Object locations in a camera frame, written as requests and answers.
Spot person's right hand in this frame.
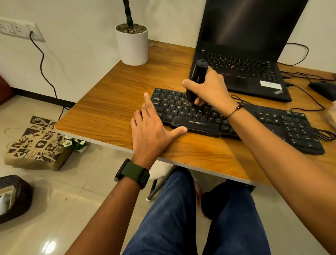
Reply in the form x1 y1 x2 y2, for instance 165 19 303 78
182 66 239 117

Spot person's left hand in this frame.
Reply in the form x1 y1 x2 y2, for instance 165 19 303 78
130 92 188 171

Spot black cleaning brush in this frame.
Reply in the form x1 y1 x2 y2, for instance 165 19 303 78
185 59 209 106

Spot black keyboard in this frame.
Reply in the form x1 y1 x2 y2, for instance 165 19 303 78
151 87 326 156

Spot yellow cloth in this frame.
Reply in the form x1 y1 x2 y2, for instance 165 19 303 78
325 105 336 131

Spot person's right forearm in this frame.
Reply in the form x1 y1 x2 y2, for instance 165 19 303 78
227 108 336 255

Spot person's left forearm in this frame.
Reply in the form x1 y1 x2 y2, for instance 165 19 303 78
65 177 141 255

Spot person's bare foot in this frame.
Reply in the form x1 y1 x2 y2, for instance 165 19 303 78
194 181 207 219

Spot person's blue jeans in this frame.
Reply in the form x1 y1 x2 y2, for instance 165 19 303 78
122 168 271 255

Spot white seat chair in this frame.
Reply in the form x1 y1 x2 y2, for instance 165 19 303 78
146 160 177 202

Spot black laptop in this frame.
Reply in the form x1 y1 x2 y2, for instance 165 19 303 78
189 0 310 103

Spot white plant pot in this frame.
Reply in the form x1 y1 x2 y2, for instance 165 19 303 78
115 23 149 67

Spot black computer mouse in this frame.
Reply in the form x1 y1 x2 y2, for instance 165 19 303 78
308 81 336 102

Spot printed brown paper bag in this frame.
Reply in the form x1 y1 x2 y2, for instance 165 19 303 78
4 115 74 172

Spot black woven basket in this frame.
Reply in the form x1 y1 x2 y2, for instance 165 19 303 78
0 174 33 225

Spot maroon sofa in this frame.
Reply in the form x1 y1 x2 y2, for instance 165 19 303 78
0 75 15 105

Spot white sock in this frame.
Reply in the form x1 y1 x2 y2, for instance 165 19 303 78
0 194 11 216

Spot black cord bracelet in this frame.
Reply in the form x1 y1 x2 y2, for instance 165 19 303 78
225 103 245 119

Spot green strap smartwatch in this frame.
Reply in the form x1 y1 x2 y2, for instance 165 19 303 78
114 158 151 190

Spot black looped laptop cable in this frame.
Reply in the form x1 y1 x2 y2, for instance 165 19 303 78
278 42 310 67

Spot black mouse cable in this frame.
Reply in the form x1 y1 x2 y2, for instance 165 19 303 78
280 71 336 82

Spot black wall power cable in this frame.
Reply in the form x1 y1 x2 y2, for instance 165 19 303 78
29 31 71 121

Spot white wall socket panel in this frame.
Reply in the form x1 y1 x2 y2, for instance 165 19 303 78
0 17 47 43

